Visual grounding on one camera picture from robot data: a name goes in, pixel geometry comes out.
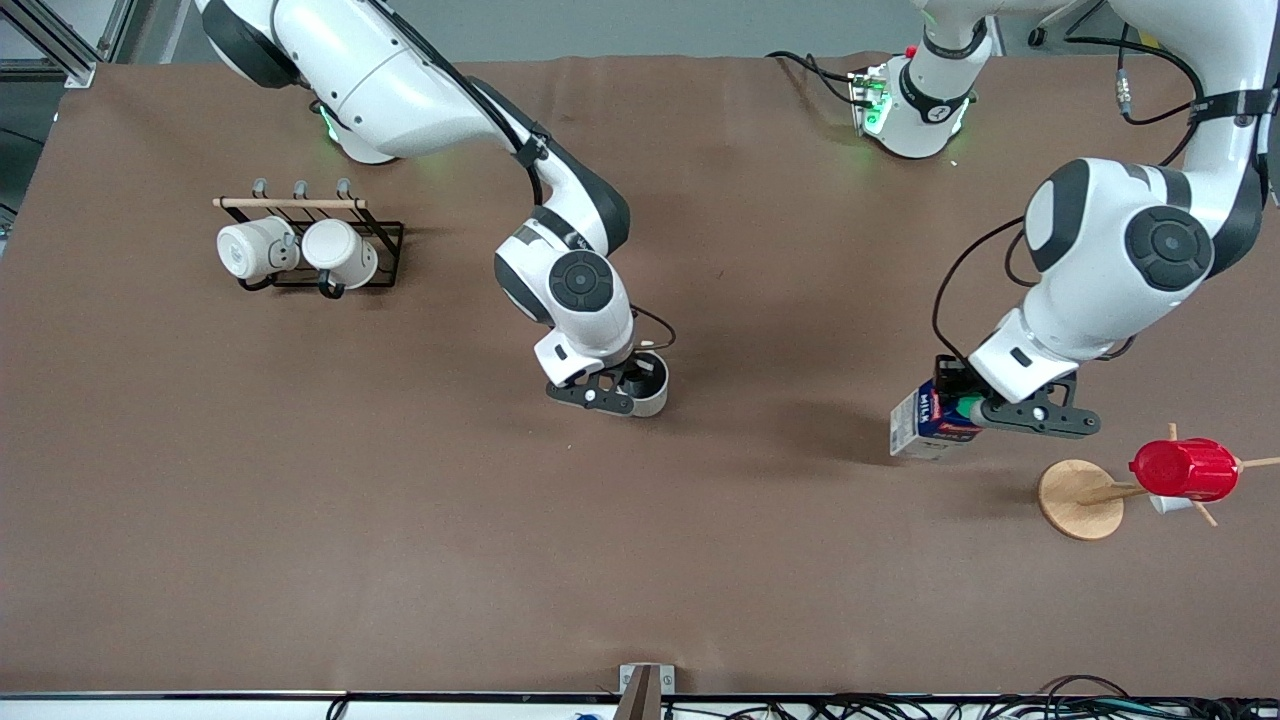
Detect white mug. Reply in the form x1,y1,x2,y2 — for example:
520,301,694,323
610,350,669,418
217,217,299,283
302,218,379,291

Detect black cable with metal plug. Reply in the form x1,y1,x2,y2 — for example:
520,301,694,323
1063,35,1206,166

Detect red plastic cup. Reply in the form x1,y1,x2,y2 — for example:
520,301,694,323
1130,437,1242,503

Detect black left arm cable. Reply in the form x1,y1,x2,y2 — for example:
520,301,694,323
931,215,1031,366

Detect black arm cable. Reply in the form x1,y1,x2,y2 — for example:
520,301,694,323
931,215,1031,366
365,0,546,206

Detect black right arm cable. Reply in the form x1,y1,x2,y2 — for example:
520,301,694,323
365,0,546,206

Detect black cables with connector box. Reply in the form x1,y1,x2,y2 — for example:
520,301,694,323
766,50,893,137

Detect wooden mug tree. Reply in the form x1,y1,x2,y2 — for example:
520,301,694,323
1037,423,1280,542

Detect blue milk carton green cap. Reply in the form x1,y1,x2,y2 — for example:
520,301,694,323
890,380,986,462

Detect aluminium frame profile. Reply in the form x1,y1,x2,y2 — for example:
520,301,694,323
0,0,136,89

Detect black cable bundle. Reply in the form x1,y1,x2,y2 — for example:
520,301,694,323
660,675,1280,720

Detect brown table cover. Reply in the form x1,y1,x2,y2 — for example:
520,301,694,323
0,52,1280,698

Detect black wire mug rack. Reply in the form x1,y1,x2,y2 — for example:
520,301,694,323
213,178,406,299

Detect metal table edge bracket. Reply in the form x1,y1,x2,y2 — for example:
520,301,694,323
618,663,676,720

